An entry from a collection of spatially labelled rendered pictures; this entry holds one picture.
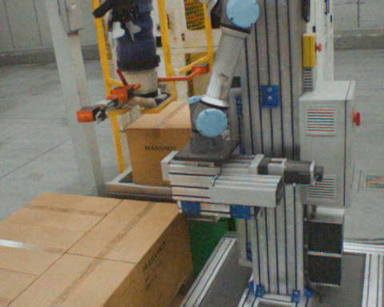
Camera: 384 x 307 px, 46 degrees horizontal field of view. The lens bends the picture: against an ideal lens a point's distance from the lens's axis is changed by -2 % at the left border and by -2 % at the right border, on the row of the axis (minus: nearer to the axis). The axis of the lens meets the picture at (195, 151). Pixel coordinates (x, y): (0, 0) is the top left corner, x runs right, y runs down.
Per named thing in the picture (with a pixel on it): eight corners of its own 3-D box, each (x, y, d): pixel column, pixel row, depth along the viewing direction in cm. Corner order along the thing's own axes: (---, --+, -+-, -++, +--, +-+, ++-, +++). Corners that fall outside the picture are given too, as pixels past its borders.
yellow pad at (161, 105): (162, 97, 267) (160, 89, 266) (178, 97, 265) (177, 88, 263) (140, 113, 237) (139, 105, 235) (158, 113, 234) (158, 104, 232)
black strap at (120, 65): (126, 62, 259) (126, 55, 258) (166, 59, 253) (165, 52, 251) (110, 70, 239) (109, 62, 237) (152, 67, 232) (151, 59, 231)
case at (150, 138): (168, 155, 337) (161, 101, 323) (221, 156, 325) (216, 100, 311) (134, 190, 283) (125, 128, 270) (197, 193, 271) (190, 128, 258)
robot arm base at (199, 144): (229, 142, 201) (227, 121, 198) (218, 155, 188) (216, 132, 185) (197, 141, 207) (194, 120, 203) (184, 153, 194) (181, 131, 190)
